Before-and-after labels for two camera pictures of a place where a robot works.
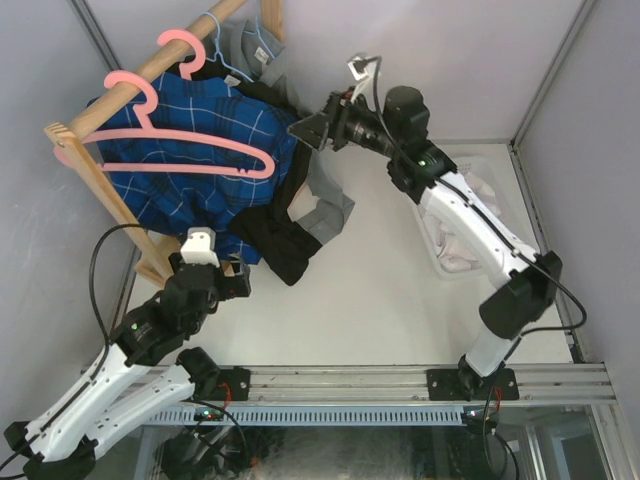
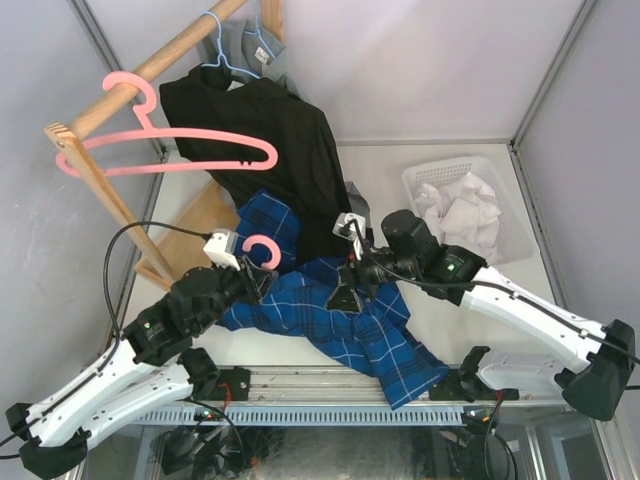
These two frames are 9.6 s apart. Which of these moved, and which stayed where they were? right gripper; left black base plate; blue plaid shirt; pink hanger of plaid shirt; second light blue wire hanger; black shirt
Moved: black shirt; blue plaid shirt; right gripper; pink hanger of plaid shirt
Stayed: second light blue wire hanger; left black base plate
